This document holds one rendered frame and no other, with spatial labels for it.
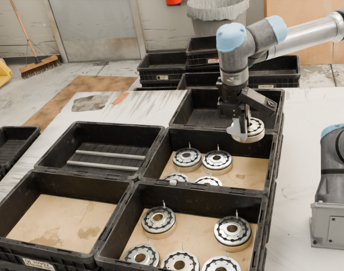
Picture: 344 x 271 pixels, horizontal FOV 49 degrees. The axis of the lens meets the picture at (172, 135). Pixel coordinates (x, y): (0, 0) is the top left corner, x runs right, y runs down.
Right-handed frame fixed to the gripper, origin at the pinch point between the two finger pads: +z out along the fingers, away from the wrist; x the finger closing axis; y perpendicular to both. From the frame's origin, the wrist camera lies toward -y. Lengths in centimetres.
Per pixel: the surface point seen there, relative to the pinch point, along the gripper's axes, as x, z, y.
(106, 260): 48, 1, 28
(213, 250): 34.0, 13.0, 5.1
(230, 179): 4.9, 16.4, 5.6
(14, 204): 32, 6, 70
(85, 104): -56, 35, 99
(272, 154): 1.2, 6.9, -7.8
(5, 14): -258, 66, 321
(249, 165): -3.0, 17.4, 0.5
